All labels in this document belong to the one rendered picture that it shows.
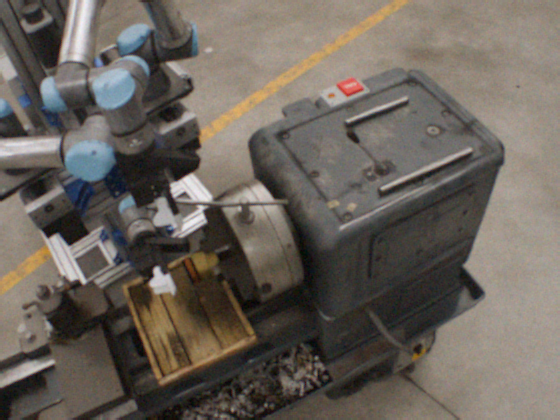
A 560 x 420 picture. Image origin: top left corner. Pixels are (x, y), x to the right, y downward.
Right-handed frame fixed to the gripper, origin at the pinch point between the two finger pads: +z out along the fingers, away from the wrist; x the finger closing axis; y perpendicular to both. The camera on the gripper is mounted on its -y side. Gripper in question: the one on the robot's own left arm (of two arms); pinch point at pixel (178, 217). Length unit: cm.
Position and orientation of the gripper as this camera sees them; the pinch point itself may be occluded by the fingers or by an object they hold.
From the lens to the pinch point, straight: 115.6
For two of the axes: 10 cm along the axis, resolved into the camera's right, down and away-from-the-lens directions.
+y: -8.9, 4.1, -2.0
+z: 2.1, 7.6, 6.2
